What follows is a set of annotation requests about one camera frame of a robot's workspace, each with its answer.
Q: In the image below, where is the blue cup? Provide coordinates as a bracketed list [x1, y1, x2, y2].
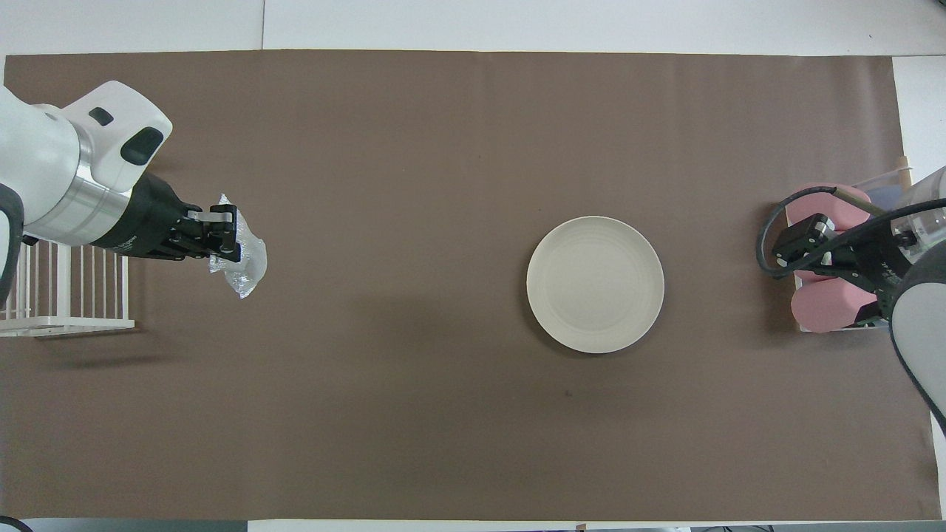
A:
[865, 188, 908, 216]

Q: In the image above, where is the cream round plate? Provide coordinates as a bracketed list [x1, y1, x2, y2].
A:
[526, 216, 665, 355]

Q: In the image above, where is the pink cup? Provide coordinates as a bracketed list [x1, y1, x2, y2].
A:
[791, 284, 884, 333]
[792, 262, 851, 287]
[785, 183, 873, 230]

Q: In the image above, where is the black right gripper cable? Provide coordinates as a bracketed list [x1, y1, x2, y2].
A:
[755, 185, 946, 280]

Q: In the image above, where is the silver mesh sponge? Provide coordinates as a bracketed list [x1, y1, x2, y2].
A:
[207, 194, 268, 299]

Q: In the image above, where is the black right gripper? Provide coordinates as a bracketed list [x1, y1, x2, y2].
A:
[773, 213, 932, 327]

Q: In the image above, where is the cup rack with wooden handle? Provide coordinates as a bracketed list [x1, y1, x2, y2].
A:
[785, 155, 917, 333]

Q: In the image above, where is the brown table mat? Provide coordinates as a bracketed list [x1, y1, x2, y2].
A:
[0, 50, 941, 522]

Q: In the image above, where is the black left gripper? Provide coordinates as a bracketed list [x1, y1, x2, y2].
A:
[92, 174, 243, 264]

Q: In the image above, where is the white wire dish rack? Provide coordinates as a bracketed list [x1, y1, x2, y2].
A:
[0, 236, 136, 338]

